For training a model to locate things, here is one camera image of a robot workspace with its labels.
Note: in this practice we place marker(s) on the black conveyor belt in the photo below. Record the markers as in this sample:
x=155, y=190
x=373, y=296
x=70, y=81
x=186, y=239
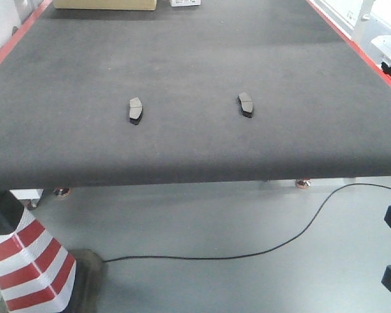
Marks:
x=320, y=111

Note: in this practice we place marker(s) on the grey brake pad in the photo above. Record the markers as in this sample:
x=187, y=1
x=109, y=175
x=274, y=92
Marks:
x=135, y=110
x=246, y=104

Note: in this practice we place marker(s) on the white long box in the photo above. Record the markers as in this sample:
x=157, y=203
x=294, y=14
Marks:
x=184, y=3

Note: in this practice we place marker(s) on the cardboard box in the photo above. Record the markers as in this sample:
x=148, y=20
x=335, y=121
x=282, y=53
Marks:
x=145, y=5

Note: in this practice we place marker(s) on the left striped traffic cone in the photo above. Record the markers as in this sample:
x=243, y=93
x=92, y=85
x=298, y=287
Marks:
x=37, y=273

